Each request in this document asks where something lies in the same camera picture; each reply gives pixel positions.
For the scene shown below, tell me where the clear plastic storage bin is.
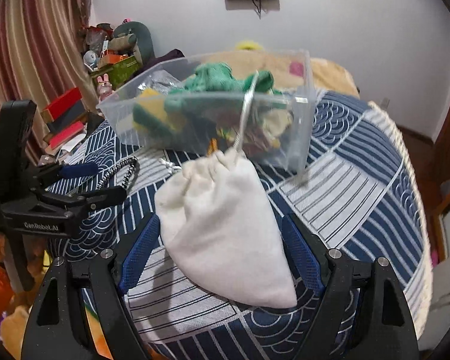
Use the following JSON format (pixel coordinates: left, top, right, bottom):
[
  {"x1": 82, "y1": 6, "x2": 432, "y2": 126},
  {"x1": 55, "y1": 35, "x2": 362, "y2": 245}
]
[{"x1": 97, "y1": 49, "x2": 317, "y2": 172}]

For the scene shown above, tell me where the silver scrubber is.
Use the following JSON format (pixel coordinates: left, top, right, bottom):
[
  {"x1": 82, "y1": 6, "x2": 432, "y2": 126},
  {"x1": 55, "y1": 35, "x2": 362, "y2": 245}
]
[{"x1": 138, "y1": 69, "x2": 184, "y2": 94}]

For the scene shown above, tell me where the striped brown curtain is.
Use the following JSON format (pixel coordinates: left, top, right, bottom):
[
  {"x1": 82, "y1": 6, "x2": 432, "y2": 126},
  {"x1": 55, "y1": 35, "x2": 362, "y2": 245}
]
[{"x1": 0, "y1": 0, "x2": 98, "y2": 162}]

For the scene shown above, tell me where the floral patterned scrunchie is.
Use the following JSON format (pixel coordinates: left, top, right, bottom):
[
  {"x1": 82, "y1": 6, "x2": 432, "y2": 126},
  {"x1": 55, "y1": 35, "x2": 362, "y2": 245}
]
[{"x1": 200, "y1": 108, "x2": 293, "y2": 157}]

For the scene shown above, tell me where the pink rabbit figurine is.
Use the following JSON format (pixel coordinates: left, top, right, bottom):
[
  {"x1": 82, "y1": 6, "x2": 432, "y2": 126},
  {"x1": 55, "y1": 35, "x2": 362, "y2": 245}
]
[{"x1": 97, "y1": 73, "x2": 113, "y2": 102}]

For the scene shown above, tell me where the green yellow sponge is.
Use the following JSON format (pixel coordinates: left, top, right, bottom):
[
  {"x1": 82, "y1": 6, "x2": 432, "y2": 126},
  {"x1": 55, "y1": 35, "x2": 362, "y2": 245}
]
[{"x1": 132, "y1": 88, "x2": 188, "y2": 141}]

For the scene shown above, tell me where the blue white patterned tablecloth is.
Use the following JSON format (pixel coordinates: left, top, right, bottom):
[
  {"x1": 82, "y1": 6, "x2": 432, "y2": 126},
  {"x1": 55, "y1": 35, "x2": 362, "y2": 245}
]
[{"x1": 49, "y1": 91, "x2": 433, "y2": 359}]

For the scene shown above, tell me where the green knitted cloth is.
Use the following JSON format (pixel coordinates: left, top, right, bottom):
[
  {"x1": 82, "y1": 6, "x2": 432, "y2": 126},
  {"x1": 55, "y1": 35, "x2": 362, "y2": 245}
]
[{"x1": 165, "y1": 63, "x2": 287, "y2": 119}]

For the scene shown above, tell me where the dark purple garment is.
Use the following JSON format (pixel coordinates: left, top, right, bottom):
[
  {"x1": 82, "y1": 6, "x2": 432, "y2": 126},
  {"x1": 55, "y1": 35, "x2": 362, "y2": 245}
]
[{"x1": 142, "y1": 49, "x2": 185, "y2": 71}]

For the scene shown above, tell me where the yellow fuzzy plush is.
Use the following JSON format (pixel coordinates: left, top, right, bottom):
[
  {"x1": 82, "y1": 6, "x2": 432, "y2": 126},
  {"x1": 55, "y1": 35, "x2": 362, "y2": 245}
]
[{"x1": 235, "y1": 40, "x2": 263, "y2": 51}]

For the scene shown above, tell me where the grey green plush toy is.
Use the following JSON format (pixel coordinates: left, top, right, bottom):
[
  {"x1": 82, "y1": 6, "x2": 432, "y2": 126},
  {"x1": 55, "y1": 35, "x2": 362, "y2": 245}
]
[{"x1": 109, "y1": 21, "x2": 155, "y2": 66}]

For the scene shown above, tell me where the black white braided cord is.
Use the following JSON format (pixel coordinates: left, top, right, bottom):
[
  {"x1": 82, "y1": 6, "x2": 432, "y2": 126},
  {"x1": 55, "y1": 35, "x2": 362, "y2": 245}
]
[{"x1": 95, "y1": 154, "x2": 140, "y2": 192}]

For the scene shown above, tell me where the green cardboard box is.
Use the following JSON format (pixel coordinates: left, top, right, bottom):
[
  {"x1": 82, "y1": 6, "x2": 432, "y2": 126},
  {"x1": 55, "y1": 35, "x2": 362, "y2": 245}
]
[{"x1": 89, "y1": 56, "x2": 141, "y2": 90}]

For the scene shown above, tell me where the red box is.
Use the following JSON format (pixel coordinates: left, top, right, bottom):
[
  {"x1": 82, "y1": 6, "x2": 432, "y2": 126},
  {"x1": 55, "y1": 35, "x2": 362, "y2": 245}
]
[{"x1": 40, "y1": 87, "x2": 82, "y2": 123}]

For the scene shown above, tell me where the beige patchwork fleece blanket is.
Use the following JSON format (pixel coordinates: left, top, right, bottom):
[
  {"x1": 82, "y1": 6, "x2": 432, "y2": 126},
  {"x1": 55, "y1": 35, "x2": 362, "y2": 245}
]
[{"x1": 200, "y1": 50, "x2": 360, "y2": 98}]

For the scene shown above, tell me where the white drawstring pouch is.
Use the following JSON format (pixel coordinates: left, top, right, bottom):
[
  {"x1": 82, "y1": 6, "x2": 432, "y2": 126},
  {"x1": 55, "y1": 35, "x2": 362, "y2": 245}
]
[{"x1": 154, "y1": 70, "x2": 299, "y2": 309}]

